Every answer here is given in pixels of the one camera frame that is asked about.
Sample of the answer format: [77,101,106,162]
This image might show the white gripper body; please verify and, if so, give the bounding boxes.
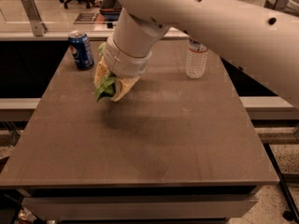
[103,36,151,78]

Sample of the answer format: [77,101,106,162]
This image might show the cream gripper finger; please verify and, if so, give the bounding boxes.
[93,57,109,88]
[111,76,140,102]

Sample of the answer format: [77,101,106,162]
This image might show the green rice chip bag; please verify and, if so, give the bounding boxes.
[95,43,116,101]

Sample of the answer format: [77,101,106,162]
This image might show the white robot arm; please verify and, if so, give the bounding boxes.
[103,0,299,108]

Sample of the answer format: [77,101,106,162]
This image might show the blue pepsi can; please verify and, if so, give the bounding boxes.
[68,31,94,70]

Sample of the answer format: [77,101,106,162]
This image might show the blue orange cart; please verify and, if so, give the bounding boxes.
[100,0,122,21]

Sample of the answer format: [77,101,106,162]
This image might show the clear plastic water bottle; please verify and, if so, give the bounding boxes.
[185,38,208,79]

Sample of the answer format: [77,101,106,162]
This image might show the grey table drawer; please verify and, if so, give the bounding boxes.
[22,195,257,221]

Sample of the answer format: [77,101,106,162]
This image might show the left metal railing post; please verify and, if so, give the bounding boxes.
[21,0,48,36]

